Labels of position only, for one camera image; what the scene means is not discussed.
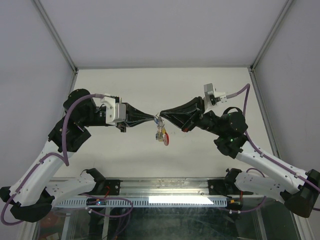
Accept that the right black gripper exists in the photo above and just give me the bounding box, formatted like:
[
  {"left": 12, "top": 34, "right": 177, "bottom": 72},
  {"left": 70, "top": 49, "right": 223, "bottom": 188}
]
[{"left": 160, "top": 96, "right": 225, "bottom": 137}]

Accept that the red silver carabiner keyring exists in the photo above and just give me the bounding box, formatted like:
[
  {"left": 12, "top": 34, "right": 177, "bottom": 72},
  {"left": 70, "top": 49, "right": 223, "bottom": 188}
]
[{"left": 155, "top": 119, "right": 170, "bottom": 146}]

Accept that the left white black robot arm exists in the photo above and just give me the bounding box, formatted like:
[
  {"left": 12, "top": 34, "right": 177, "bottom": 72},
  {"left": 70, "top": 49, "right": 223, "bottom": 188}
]
[{"left": 0, "top": 88, "right": 154, "bottom": 226}]

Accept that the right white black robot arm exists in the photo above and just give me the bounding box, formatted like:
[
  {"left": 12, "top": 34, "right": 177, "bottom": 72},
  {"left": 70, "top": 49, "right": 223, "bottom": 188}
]
[{"left": 159, "top": 97, "right": 320, "bottom": 218}]

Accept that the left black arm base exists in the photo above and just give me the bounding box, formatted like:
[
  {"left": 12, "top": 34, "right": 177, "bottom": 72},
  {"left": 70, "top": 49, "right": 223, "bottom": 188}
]
[{"left": 80, "top": 168, "right": 121, "bottom": 196}]

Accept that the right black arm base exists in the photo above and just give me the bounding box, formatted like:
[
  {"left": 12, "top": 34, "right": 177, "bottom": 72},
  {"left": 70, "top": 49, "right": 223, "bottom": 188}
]
[{"left": 207, "top": 168, "right": 242, "bottom": 198}]

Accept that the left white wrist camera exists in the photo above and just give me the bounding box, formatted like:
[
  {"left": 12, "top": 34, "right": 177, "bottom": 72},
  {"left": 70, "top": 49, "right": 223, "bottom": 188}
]
[{"left": 100, "top": 94, "right": 126, "bottom": 126}]

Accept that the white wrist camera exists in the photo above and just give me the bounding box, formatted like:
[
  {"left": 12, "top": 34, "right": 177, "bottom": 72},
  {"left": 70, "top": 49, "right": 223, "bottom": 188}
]
[
  {"left": 203, "top": 83, "right": 227, "bottom": 111},
  {"left": 100, "top": 94, "right": 126, "bottom": 126}
]

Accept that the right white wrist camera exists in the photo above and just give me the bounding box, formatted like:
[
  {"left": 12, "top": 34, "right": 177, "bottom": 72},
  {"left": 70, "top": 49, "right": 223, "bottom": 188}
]
[{"left": 203, "top": 83, "right": 227, "bottom": 111}]

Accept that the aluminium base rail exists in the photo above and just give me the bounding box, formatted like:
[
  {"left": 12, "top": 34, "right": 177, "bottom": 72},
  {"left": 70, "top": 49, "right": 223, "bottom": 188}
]
[{"left": 47, "top": 176, "right": 297, "bottom": 198}]

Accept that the white slotted cable duct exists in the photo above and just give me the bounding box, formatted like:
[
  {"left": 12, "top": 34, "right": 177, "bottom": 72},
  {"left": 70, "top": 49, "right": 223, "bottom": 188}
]
[{"left": 57, "top": 195, "right": 227, "bottom": 208}]

